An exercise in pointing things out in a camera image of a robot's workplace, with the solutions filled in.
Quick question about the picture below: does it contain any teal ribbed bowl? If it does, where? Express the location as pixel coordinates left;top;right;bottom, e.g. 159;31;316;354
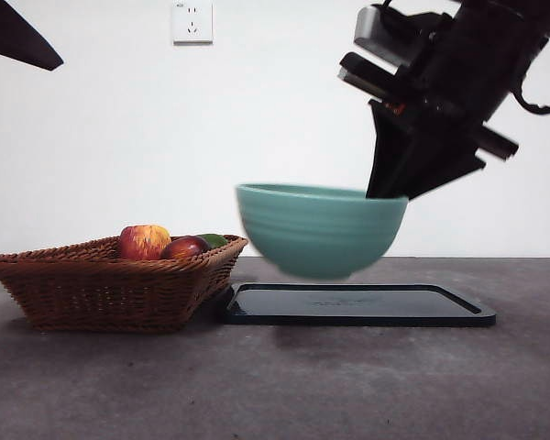
235;182;409;281

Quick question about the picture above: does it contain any dark green rectangular tray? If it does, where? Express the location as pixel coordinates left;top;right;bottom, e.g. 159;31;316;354
219;282;497;328

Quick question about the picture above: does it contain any green fruit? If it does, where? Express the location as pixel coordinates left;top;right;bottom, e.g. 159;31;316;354
196;233;229;249

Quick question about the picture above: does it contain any dark red round fruit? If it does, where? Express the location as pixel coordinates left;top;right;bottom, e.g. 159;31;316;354
159;236;212;261

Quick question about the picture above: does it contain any red yellow apple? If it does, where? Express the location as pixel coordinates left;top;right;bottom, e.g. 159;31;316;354
117;224;172;261

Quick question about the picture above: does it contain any brown wicker basket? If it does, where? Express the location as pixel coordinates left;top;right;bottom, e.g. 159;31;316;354
0;235;249;335

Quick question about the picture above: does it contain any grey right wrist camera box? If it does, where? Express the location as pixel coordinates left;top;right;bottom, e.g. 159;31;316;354
353;5;425;65

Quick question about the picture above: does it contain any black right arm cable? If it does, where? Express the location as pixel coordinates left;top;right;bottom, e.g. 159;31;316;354
512;82;550;116

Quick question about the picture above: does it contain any white wall socket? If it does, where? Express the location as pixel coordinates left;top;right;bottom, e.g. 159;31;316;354
172;0;214;46

